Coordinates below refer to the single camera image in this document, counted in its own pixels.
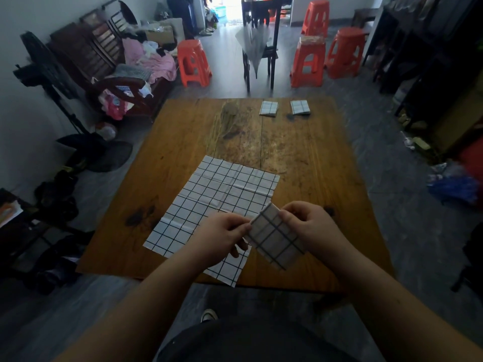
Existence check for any person's right hand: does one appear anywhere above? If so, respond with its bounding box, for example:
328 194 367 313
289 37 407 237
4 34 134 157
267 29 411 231
278 201 348 260

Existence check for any person's left hand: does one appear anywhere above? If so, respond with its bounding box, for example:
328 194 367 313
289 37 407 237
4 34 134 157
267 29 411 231
185 211 253 272

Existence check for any person's right forearm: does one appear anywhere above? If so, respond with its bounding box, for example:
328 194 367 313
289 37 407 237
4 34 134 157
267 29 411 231
332 241 483 362

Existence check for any person's left forearm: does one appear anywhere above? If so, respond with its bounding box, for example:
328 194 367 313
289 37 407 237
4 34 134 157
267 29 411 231
54 248 212 362

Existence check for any person's black top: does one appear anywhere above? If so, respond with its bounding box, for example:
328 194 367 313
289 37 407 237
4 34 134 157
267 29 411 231
156 316 359 362

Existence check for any pile of packaging scraps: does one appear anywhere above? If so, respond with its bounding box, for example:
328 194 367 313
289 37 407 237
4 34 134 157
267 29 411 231
399 113 432 151

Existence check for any black standing fan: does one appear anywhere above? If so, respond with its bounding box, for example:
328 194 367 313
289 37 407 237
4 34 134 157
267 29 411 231
13 32 133 173

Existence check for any blue plastic bag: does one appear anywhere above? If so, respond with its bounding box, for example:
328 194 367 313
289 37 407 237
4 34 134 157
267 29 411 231
427 161 480 206

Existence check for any black backpack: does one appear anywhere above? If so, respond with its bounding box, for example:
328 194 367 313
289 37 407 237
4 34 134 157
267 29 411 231
451 222 483 295

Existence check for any white plastic bottle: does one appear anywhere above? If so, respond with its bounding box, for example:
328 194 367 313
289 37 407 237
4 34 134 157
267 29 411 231
392 77 416 106

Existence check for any black blue bag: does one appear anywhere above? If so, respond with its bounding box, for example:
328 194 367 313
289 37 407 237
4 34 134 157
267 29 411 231
26 233 95 297

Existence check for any pink plastic bag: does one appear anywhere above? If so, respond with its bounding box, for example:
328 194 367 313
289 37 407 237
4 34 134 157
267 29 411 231
99 89 135 121

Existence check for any pink blanket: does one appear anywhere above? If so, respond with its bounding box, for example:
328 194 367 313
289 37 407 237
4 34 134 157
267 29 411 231
122 37 177 84

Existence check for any red plastic stool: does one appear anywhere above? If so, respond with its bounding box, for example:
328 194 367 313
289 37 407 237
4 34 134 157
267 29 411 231
325 27 367 79
300 0 331 38
177 39 213 88
289 35 327 88

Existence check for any brown cardboard sheet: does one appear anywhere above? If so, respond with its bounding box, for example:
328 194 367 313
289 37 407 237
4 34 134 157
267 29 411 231
430 71 483 155

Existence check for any grey folded garment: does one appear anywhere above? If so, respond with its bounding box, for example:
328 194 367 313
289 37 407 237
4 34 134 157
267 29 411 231
111 63 153 81

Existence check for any black metal chair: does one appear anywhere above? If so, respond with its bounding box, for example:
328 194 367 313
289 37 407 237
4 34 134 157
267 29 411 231
241 0 283 93

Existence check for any white orange paper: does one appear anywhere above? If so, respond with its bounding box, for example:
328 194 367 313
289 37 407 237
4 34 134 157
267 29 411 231
0 200 23 229

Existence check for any cardboard box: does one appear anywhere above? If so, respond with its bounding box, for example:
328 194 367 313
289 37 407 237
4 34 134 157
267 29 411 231
145 25 176 45

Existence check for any dark shelf unit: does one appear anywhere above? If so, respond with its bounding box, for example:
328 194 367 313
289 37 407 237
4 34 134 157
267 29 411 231
363 0 483 127

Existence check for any dark wooden sofa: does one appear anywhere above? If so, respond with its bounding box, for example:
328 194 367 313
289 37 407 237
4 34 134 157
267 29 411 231
49 0 178 119

